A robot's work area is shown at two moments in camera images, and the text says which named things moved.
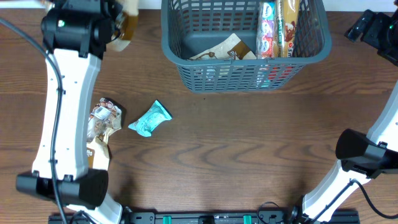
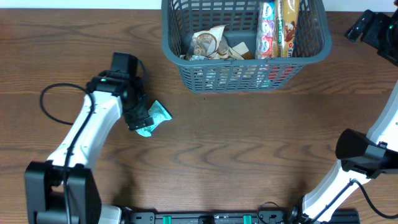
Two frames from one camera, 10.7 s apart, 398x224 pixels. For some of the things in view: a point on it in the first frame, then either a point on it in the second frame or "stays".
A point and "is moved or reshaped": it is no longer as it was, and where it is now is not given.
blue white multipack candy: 265,31 stays
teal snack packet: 157,113 stays
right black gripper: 380,20 stays
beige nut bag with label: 104,119 is moved or reshaped
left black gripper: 114,8 → 139,116
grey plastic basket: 190,27 stays
